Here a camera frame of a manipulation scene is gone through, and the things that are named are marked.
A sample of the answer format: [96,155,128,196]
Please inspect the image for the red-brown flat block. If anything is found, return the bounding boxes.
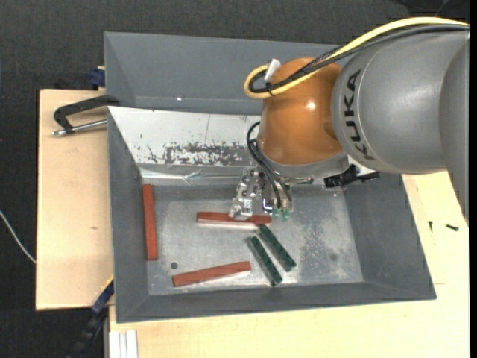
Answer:
[171,261,253,288]
[142,183,159,262]
[196,211,273,233]

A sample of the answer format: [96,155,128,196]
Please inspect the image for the dark green flat block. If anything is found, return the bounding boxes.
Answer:
[256,224,297,273]
[247,236,283,287]

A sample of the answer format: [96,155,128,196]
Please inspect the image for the grey metal bin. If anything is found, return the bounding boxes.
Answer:
[103,31,437,324]

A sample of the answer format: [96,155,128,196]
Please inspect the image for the pale wood board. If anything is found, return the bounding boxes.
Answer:
[36,89,116,311]

